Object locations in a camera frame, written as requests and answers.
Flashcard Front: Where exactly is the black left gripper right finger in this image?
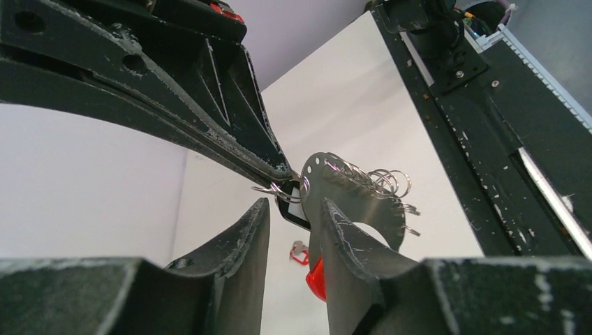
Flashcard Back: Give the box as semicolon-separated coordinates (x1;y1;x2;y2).
320;200;591;334

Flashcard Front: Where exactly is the white slotted cable duct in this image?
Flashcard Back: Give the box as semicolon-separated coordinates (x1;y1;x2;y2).
465;24;591;133

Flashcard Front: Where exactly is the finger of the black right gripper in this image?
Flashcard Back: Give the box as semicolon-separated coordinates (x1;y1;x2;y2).
1;58;293;186
1;1;292;172

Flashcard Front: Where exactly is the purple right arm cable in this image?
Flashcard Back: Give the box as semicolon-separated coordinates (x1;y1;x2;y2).
490;0;518;24

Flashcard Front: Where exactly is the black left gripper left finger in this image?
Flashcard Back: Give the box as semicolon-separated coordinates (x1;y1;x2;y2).
1;198;270;334

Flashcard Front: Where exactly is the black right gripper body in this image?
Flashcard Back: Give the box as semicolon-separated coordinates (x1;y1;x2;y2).
62;0;247;44

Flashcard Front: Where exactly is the key with red tag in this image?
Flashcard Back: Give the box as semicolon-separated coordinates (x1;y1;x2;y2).
289;240;309;266

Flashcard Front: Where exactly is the black key tag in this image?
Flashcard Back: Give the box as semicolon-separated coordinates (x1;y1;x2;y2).
251;177;311;231

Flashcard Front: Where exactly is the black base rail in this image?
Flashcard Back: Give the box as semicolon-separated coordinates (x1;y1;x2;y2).
370;1;591;258

